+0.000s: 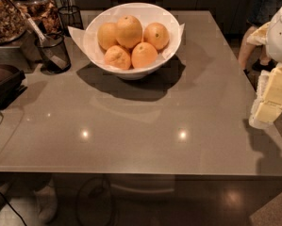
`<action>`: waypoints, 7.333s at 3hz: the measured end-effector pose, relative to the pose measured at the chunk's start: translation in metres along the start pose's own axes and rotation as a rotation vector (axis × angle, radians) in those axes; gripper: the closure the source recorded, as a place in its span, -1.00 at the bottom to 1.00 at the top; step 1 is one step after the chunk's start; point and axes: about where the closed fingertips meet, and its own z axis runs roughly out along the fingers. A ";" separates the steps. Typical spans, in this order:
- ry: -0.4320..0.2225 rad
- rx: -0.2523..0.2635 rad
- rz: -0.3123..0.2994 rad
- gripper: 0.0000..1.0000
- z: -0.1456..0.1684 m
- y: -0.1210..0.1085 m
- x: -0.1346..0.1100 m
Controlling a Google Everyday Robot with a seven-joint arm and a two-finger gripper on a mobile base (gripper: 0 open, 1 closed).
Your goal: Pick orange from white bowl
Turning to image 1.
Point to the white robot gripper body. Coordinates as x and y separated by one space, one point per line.
280 37

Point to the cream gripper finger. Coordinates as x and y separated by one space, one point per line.
263 114
273 92

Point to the orange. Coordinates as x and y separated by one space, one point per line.
128 31
106 35
157 35
117 56
143 55

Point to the white bowl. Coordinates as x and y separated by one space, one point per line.
131 74

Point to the white paper liner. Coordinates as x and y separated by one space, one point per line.
78 35

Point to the black mesh cup rear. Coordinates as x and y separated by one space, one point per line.
70 16

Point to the black mesh cup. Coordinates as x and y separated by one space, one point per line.
70 16
54 55

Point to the black mesh cup front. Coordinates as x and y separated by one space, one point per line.
54 55

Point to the white shoe under table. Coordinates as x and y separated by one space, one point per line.
47 202

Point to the dark brown device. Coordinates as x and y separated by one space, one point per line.
11 79

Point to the glass jar of snacks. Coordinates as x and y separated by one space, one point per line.
12 24

